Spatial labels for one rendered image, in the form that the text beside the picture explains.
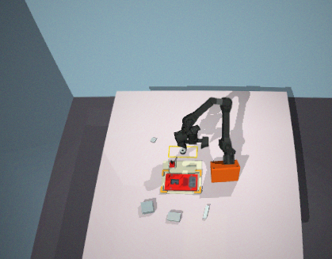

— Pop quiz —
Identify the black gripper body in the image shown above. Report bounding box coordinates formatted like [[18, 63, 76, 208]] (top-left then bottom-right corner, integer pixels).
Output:
[[177, 136, 209, 147]]

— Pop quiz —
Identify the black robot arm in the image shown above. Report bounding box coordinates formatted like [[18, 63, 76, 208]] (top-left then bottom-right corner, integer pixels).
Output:
[[174, 97, 236, 165]]

